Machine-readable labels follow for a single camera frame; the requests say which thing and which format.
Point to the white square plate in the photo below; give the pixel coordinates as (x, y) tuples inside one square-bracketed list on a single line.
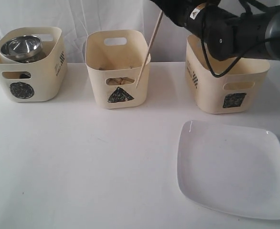
[(230, 169)]

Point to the white ceramic bowl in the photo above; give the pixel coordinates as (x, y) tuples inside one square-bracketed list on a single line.
[(5, 57)]

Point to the wooden chopstick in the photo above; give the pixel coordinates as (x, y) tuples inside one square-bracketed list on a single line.
[(155, 31), (119, 81)]

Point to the cream bin with triangle mark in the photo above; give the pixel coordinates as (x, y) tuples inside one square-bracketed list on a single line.
[(118, 68)]

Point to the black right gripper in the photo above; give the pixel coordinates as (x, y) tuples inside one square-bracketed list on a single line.
[(197, 16)]

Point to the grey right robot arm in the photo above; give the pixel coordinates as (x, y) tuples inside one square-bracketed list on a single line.
[(255, 34)]

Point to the steel bowl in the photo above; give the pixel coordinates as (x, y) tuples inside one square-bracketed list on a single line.
[(22, 47)]

